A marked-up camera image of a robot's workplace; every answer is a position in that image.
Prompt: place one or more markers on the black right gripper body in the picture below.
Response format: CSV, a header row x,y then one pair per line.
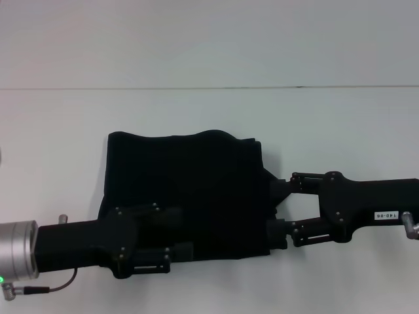
x,y
360,206

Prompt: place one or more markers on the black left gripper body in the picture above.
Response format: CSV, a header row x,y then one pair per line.
x,y
88,242

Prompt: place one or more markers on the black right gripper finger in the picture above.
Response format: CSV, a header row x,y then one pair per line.
x,y
294,232
294,183

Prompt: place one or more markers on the black shirt with FREE print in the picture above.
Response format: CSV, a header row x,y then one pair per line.
x,y
190,196

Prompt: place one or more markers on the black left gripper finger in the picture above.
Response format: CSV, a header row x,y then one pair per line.
x,y
163,258
157,212

